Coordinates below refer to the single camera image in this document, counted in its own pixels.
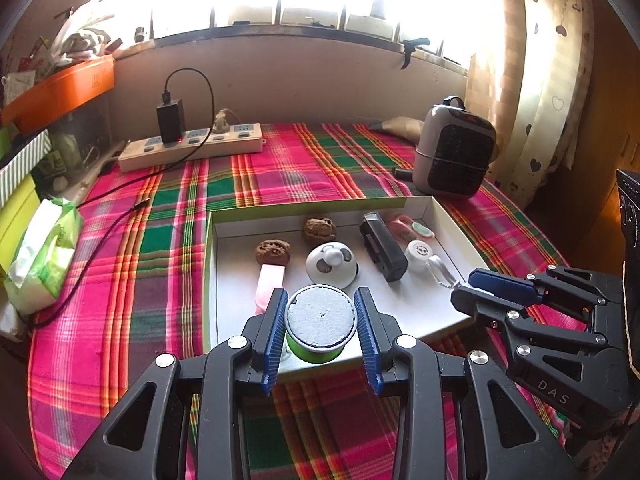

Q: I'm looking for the small white jar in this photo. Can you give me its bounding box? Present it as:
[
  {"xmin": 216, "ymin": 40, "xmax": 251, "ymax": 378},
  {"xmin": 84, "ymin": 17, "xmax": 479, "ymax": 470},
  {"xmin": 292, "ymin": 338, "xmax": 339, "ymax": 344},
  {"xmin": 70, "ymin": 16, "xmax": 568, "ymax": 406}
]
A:
[{"xmin": 404, "ymin": 240, "xmax": 433, "ymax": 273}]

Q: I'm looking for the brown walnut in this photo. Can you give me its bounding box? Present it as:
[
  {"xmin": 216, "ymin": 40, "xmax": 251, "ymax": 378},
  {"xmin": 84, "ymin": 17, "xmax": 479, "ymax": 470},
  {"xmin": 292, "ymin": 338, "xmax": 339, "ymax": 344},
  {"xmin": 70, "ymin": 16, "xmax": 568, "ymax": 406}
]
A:
[
  {"xmin": 301, "ymin": 216, "xmax": 338, "ymax": 245},
  {"xmin": 255, "ymin": 240, "xmax": 292, "ymax": 267}
]

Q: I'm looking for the black charger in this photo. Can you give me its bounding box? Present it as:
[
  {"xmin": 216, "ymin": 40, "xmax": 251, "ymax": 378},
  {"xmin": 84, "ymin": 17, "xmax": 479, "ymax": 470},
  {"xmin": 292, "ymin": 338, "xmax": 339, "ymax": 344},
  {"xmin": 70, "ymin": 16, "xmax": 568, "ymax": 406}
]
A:
[{"xmin": 156, "ymin": 99, "xmax": 187, "ymax": 145}]

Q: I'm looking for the orange box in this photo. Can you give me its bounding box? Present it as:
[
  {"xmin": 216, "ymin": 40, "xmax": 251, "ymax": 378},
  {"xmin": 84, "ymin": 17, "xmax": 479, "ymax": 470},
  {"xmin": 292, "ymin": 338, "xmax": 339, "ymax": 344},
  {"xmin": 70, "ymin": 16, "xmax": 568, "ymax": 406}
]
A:
[{"xmin": 0, "ymin": 54, "xmax": 116, "ymax": 133}]

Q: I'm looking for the beige power strip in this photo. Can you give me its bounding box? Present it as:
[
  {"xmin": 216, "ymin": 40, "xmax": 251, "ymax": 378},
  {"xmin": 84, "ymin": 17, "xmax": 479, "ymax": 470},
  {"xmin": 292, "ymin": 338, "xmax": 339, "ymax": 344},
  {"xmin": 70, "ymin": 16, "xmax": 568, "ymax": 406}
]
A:
[{"xmin": 118, "ymin": 122, "xmax": 265, "ymax": 173}]

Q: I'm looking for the pink contact lens case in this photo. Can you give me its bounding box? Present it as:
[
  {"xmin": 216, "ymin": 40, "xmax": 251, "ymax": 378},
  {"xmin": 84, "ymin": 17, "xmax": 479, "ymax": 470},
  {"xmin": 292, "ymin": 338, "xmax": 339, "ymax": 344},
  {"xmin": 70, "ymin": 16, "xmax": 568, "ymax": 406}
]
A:
[{"xmin": 389, "ymin": 214, "xmax": 435, "ymax": 241}]

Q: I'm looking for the shallow green white cardboard box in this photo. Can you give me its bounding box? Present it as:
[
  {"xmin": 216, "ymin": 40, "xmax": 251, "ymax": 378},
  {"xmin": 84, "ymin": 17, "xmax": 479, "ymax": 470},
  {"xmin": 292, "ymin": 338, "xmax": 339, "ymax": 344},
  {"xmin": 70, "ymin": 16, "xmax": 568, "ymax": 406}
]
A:
[{"xmin": 202, "ymin": 195, "xmax": 481, "ymax": 383}]

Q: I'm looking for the black charging cable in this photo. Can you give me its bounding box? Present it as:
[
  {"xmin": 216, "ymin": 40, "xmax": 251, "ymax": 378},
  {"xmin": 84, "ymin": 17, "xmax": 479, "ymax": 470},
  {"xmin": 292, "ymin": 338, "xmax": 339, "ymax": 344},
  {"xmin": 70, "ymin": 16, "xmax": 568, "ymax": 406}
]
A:
[{"xmin": 20, "ymin": 67, "xmax": 216, "ymax": 331}]

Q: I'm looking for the yellow-green box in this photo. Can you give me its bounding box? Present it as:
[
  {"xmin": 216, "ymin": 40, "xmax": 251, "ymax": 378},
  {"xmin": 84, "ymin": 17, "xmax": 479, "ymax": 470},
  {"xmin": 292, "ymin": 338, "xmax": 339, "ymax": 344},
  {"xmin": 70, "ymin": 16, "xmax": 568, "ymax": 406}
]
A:
[{"xmin": 0, "ymin": 175, "xmax": 41, "ymax": 281}]

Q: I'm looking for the green box with striped lid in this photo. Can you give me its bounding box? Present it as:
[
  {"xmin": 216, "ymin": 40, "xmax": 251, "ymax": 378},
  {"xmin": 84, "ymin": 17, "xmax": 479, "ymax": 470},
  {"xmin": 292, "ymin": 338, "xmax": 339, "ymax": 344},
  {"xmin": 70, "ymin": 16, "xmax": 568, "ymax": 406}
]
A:
[{"xmin": 0, "ymin": 129, "xmax": 52, "ymax": 208}]

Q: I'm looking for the clear storage bin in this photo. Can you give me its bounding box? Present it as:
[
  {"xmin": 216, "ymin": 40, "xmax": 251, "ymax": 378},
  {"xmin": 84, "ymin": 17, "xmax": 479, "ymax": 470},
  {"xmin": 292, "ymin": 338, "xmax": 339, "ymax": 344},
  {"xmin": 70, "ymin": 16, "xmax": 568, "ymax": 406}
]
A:
[{"xmin": 45, "ymin": 105, "xmax": 113, "ymax": 201}]

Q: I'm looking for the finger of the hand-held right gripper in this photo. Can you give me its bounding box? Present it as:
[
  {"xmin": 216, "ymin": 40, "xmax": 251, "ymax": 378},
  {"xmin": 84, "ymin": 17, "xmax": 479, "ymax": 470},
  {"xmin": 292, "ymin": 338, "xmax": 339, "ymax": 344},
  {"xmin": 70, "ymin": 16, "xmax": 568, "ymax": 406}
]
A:
[
  {"xmin": 451, "ymin": 287, "xmax": 601, "ymax": 367},
  {"xmin": 470, "ymin": 266, "xmax": 608, "ymax": 321}
]

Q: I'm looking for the grey space heater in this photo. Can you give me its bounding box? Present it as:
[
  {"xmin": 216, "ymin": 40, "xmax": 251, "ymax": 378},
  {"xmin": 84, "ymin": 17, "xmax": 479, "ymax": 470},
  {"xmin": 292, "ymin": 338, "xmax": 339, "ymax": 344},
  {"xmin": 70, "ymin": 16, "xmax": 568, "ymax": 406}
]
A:
[{"xmin": 412, "ymin": 95, "xmax": 497, "ymax": 200}]

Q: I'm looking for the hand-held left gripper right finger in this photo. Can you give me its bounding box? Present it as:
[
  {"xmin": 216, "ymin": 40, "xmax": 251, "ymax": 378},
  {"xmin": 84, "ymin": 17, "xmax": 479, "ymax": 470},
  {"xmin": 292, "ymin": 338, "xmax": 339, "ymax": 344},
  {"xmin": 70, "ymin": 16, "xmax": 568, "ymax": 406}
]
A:
[{"xmin": 352, "ymin": 287, "xmax": 581, "ymax": 480}]

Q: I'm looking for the black rectangular device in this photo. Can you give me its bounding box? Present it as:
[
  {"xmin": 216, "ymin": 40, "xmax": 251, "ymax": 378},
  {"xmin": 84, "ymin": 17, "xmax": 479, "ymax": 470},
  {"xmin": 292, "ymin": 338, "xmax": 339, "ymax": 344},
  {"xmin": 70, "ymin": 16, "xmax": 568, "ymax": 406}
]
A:
[{"xmin": 359, "ymin": 211, "xmax": 410, "ymax": 283}]

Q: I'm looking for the round white green gadget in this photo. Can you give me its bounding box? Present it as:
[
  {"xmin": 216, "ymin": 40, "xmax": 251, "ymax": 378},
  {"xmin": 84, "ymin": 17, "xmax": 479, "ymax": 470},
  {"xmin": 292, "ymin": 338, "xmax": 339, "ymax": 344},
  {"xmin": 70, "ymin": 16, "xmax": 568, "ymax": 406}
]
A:
[{"xmin": 284, "ymin": 285, "xmax": 357, "ymax": 365}]

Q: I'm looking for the white usb cable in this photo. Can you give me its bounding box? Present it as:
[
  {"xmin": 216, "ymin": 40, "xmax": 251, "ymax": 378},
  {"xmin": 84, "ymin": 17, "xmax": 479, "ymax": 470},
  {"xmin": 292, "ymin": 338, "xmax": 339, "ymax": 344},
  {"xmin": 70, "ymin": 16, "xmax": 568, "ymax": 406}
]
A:
[{"xmin": 425, "ymin": 255, "xmax": 481, "ymax": 293}]

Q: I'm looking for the green tissue pack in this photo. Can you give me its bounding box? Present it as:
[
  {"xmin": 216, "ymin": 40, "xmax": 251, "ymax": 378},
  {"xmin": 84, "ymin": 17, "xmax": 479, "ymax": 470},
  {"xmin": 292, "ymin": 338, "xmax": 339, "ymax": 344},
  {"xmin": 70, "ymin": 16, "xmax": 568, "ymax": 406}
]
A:
[{"xmin": 4, "ymin": 197, "xmax": 85, "ymax": 316}]

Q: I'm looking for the tan paper bag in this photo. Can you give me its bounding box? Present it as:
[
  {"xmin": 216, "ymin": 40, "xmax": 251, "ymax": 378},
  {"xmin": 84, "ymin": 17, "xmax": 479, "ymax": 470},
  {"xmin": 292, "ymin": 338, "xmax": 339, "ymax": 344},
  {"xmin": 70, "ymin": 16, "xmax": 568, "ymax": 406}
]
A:
[{"xmin": 367, "ymin": 116, "xmax": 426, "ymax": 141}]

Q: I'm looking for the plaid tablecloth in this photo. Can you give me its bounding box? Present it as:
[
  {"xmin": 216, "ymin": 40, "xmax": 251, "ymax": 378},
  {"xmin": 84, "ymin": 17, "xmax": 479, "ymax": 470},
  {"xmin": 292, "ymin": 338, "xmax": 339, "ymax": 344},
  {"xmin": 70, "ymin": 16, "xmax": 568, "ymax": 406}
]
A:
[{"xmin": 27, "ymin": 121, "xmax": 588, "ymax": 480}]

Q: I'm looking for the beige heart-print curtain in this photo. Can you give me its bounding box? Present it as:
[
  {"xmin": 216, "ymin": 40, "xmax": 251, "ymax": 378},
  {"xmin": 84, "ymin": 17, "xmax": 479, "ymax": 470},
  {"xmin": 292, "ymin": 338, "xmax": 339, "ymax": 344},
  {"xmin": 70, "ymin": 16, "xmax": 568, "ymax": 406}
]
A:
[{"xmin": 465, "ymin": 0, "xmax": 596, "ymax": 206}]

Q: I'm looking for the wooden cabinet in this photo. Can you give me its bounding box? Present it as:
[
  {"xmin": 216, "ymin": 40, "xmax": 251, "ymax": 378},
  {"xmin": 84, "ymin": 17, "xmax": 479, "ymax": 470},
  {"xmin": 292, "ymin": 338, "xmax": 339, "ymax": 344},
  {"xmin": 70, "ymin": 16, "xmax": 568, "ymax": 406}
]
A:
[{"xmin": 520, "ymin": 110, "xmax": 640, "ymax": 281}]

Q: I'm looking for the white panda-shaped gadget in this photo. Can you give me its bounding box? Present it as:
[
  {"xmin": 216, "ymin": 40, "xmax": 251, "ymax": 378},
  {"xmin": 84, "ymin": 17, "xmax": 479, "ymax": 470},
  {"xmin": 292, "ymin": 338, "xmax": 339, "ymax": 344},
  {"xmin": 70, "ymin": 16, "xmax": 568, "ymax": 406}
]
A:
[{"xmin": 306, "ymin": 241, "xmax": 360, "ymax": 289}]

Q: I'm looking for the white plastic bag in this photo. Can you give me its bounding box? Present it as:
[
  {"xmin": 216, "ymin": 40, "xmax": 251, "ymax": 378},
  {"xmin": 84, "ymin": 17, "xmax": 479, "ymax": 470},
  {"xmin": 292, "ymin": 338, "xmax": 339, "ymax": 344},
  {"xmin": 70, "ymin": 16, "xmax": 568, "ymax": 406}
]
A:
[{"xmin": 50, "ymin": 2, "xmax": 126, "ymax": 58}]

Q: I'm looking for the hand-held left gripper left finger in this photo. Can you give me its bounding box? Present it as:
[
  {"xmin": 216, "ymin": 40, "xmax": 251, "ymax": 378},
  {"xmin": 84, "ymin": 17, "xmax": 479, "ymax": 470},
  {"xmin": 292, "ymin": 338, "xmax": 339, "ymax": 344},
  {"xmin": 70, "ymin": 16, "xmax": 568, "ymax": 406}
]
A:
[{"xmin": 60, "ymin": 287, "xmax": 287, "ymax": 480}]

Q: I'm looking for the pink oblong case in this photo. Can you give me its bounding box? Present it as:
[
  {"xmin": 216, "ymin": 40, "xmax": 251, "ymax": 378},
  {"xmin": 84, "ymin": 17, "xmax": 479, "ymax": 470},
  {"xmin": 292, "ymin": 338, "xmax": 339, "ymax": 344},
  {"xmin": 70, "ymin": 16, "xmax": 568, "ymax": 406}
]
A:
[{"xmin": 255, "ymin": 264, "xmax": 287, "ymax": 313}]

